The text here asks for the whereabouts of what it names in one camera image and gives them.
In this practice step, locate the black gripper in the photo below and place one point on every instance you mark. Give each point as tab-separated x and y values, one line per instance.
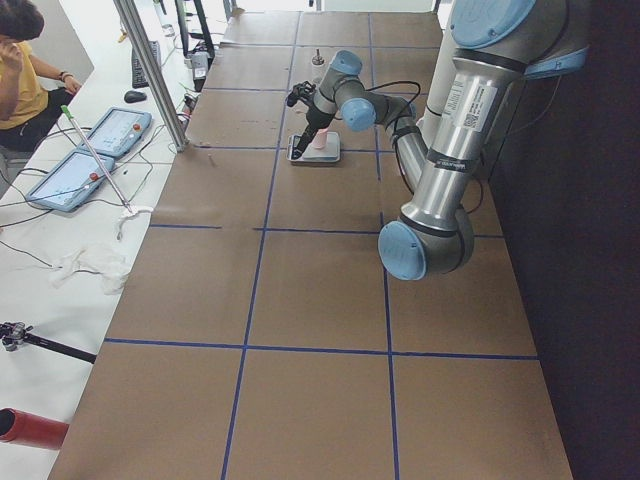
315	119

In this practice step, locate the pink plastic cup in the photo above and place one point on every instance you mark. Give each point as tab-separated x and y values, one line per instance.
320	139

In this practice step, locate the clear glass sauce bottle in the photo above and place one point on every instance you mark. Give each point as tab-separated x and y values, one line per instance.
317	67

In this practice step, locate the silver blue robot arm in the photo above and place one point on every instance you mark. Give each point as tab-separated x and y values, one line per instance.
488	45

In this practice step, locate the silver digital kitchen scale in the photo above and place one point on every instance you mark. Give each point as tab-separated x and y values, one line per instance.
329	154

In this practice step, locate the black keyboard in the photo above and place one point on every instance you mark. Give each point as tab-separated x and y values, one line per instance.
138	76

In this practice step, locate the black computer mouse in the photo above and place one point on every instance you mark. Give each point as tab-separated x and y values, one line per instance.
134	96

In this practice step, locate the upper blue teach pendant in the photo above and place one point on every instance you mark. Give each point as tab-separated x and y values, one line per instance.
118	130

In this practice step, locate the blue teach pendant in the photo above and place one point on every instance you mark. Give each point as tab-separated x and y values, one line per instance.
118	130
69	184

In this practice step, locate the white crumpled cloth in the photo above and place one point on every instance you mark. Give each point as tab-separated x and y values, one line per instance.
97	259

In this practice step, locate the thin metal rod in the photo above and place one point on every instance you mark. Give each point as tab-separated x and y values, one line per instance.
129	209

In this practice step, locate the lower blue teach pendant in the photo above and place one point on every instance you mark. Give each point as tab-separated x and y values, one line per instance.
69	184

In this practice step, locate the person in yellow shirt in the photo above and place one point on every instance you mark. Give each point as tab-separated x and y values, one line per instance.
32	90

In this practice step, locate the black tripod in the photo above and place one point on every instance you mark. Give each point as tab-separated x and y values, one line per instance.
15	335

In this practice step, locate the red cylinder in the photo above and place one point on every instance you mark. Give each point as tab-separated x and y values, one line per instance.
27	429

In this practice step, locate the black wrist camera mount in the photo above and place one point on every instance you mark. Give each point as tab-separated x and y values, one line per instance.
302	92

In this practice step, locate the aluminium frame post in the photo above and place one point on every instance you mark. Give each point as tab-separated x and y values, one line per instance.
133	24

